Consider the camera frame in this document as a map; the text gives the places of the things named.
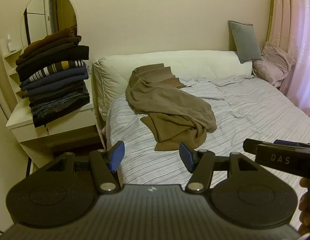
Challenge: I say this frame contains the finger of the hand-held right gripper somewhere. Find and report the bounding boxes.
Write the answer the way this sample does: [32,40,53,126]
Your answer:
[242,138,310,155]

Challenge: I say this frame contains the oval mirror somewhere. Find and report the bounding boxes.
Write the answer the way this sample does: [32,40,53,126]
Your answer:
[21,0,79,48]

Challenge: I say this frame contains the olive brown pants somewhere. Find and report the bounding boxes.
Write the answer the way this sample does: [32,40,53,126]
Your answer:
[125,65,217,133]

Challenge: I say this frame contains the golden brown garment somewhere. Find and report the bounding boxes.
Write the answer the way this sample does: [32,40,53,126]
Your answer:
[140,112,208,152]

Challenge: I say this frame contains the person's right hand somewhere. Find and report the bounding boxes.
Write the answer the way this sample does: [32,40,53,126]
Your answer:
[298,177,310,234]

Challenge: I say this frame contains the bed with striped white sheet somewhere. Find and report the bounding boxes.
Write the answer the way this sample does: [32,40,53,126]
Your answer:
[105,76,310,230]

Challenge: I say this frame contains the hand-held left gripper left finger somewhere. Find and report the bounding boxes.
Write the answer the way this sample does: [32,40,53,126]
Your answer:
[45,141,125,195]

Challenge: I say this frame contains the grey pillow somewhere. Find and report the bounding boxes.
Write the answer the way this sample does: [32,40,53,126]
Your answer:
[228,21,263,64]

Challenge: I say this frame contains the crumpled pink blanket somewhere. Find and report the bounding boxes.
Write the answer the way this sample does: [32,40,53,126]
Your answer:
[252,42,296,88]

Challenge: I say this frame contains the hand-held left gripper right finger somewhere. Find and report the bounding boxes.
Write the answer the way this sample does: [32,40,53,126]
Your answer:
[179,141,262,195]

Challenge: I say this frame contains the stack of dark folded clothes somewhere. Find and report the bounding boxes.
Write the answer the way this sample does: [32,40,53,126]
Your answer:
[16,27,91,128]

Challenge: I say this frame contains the pink sheer curtain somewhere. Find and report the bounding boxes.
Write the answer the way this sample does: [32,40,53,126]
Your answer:
[280,0,310,122]

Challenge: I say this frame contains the white dressing table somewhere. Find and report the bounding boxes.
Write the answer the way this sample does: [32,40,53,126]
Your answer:
[0,36,106,178]

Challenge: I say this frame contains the pink thick curtain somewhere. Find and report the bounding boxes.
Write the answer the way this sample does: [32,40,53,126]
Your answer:
[266,0,310,48]

